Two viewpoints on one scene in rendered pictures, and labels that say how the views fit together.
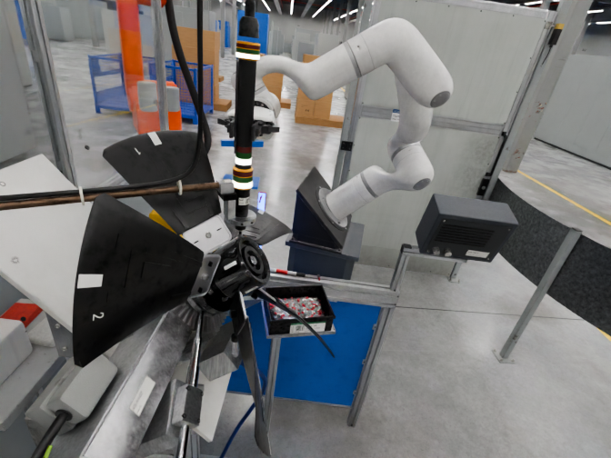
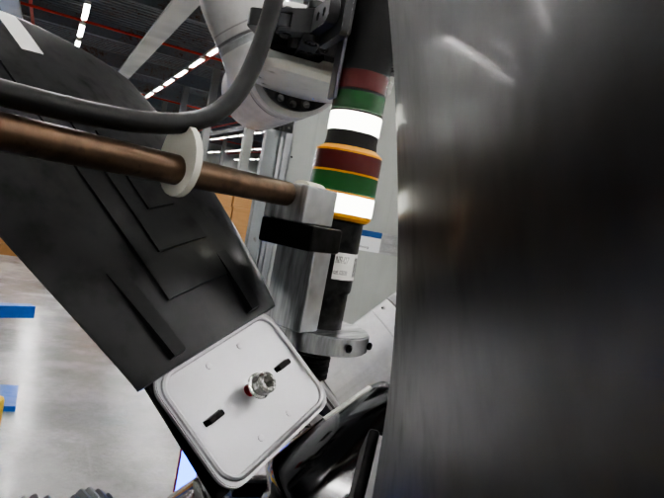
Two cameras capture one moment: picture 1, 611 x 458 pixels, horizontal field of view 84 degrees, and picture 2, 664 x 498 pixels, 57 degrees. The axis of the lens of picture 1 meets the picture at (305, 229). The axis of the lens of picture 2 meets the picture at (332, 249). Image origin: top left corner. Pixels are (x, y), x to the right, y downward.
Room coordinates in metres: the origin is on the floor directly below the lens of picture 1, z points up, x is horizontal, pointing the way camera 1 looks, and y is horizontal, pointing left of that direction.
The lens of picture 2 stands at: (0.33, 0.28, 1.35)
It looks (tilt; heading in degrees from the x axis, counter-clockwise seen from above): 3 degrees down; 341
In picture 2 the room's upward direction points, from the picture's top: 11 degrees clockwise
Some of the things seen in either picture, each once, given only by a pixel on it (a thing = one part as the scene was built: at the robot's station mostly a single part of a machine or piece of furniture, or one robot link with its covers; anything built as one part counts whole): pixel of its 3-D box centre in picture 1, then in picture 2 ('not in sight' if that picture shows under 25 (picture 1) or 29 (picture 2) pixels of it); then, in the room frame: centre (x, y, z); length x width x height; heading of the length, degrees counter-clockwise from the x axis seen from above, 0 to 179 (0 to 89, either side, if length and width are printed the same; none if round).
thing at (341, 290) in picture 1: (282, 282); not in sight; (1.06, 0.06, 0.82); 0.90 x 0.04 x 0.08; 91
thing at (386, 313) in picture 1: (367, 371); not in sight; (1.07, -0.37, 0.39); 0.04 x 0.04 x 0.78; 1
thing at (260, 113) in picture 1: (253, 120); (316, 58); (0.81, 0.16, 1.47); 0.11 x 0.10 x 0.07; 1
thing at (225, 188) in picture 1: (237, 200); (318, 268); (0.70, 0.16, 1.31); 0.09 x 0.07 x 0.10; 126
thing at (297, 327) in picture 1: (296, 309); not in sight; (0.90, -0.01, 0.85); 0.22 x 0.17 x 0.07; 107
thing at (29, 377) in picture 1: (15, 353); not in sight; (0.58, 0.70, 0.85); 0.36 x 0.24 x 0.03; 1
